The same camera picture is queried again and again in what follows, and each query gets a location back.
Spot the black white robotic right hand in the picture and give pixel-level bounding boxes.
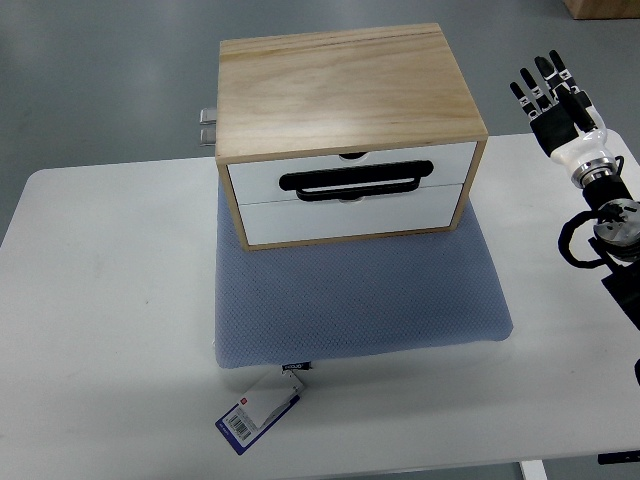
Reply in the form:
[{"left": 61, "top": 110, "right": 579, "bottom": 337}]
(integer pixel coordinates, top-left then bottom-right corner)
[{"left": 510, "top": 50, "right": 619, "bottom": 189}]

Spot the wooden drawer cabinet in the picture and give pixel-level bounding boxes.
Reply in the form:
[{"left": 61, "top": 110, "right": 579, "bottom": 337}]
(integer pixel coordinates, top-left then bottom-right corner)
[{"left": 216, "top": 24, "right": 488, "bottom": 250}]

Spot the black bracket at table edge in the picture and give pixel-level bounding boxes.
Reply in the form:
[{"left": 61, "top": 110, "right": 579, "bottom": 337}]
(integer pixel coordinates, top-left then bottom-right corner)
[{"left": 597, "top": 450, "right": 640, "bottom": 465}]

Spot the white bottom drawer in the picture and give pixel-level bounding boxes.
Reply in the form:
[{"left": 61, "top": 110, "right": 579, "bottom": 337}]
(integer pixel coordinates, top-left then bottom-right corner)
[{"left": 239, "top": 184, "right": 462, "bottom": 245}]

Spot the blue mesh cushion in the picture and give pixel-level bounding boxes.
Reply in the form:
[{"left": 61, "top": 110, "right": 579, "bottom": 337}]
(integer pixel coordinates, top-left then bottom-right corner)
[{"left": 213, "top": 198, "right": 513, "bottom": 369}]

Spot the white top drawer black handle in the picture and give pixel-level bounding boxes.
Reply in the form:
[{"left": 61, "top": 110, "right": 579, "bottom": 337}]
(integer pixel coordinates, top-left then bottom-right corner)
[{"left": 228, "top": 142, "right": 476, "bottom": 205}]

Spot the white blue product tag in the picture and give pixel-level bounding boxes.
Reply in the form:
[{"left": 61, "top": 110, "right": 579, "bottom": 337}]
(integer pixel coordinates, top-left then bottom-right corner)
[{"left": 215, "top": 370, "right": 305, "bottom": 456}]

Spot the grey lower clamp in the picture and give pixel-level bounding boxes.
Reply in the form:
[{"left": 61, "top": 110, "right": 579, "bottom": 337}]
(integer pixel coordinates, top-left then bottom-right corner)
[{"left": 199, "top": 126, "right": 216, "bottom": 146}]

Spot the cardboard box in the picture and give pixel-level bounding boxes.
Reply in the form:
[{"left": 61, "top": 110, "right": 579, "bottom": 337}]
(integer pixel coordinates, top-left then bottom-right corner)
[{"left": 563, "top": 0, "right": 640, "bottom": 20}]

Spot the black cable loop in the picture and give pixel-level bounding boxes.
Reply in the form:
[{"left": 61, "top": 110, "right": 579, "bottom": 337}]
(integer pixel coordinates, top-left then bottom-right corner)
[{"left": 557, "top": 209, "right": 616, "bottom": 270}]

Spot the grey upper clamp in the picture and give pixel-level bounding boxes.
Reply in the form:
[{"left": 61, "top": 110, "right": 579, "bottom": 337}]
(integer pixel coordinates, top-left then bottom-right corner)
[{"left": 199, "top": 107, "right": 217, "bottom": 125}]

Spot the white table leg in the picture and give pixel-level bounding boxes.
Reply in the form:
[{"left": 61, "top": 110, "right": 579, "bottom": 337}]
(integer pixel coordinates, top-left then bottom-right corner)
[{"left": 519, "top": 460, "right": 548, "bottom": 480}]

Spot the grey clamp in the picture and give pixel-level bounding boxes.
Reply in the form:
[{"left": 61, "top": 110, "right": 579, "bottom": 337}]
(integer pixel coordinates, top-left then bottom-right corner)
[
  {"left": 199, "top": 126, "right": 216, "bottom": 146},
  {"left": 199, "top": 107, "right": 217, "bottom": 125}
]

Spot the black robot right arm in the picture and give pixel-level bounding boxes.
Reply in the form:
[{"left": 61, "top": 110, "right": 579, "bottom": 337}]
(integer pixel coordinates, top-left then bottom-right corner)
[{"left": 583, "top": 174, "right": 639, "bottom": 329}]

